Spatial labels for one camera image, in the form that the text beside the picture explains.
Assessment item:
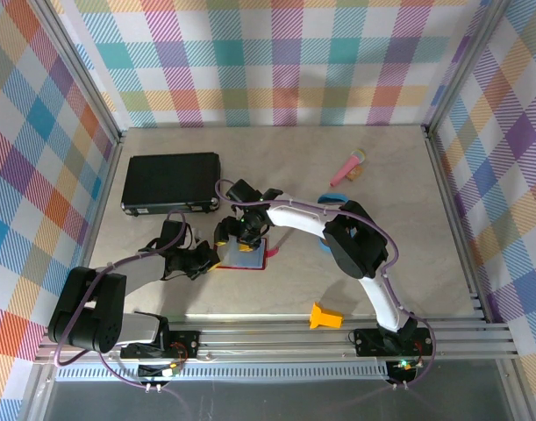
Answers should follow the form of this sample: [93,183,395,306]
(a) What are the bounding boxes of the black hard case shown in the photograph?
[120,151,222,218]

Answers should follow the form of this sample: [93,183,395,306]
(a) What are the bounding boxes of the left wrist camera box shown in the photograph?
[161,220,204,252]

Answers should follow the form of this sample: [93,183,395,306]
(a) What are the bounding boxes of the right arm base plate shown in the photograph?
[353,327,435,357]

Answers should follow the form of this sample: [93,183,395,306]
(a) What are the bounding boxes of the red card holder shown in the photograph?
[214,236,280,272]

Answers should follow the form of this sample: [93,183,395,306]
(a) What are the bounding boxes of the blue plastic card tray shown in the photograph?
[316,191,352,255]

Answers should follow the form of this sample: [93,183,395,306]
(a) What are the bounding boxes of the yellow orange plastic part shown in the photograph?
[309,301,346,331]

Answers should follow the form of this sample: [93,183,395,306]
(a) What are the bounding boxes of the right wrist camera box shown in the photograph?
[225,178,263,205]

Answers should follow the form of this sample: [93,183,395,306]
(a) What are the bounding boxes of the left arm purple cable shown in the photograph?
[51,208,197,421]

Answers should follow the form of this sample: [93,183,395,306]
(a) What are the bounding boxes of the aluminium side rail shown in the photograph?
[420,125,490,324]
[74,129,128,282]

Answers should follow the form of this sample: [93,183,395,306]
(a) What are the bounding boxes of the small black controller board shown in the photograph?
[386,358,422,383]
[137,362,183,381]

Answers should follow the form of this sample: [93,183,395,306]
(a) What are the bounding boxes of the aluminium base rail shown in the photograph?
[33,316,515,366]

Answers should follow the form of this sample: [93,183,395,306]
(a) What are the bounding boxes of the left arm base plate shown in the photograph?
[119,329,202,360]

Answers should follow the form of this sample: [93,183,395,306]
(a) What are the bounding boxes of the pink toy microphone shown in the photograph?
[329,149,367,189]

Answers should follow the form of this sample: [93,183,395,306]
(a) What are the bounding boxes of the grey slotted cable duct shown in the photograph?
[54,366,391,383]

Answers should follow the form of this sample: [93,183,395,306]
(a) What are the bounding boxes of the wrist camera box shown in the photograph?
[225,178,263,205]
[161,220,204,252]

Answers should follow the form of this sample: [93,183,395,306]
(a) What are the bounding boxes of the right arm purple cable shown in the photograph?
[215,178,438,391]

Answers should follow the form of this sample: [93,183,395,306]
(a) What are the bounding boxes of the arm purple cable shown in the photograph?
[51,208,197,421]
[215,178,438,391]

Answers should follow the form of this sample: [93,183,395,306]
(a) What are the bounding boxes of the aluminium frame post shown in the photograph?
[423,0,514,139]
[32,0,124,148]

